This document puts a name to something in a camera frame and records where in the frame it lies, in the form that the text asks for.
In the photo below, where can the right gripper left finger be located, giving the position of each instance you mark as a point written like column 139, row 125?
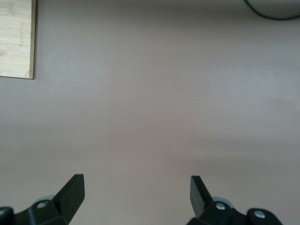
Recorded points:
column 68, row 199

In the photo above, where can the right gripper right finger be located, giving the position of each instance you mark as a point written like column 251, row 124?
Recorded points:
column 204, row 208

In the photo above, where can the bamboo cutting board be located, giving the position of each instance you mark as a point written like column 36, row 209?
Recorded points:
column 16, row 39

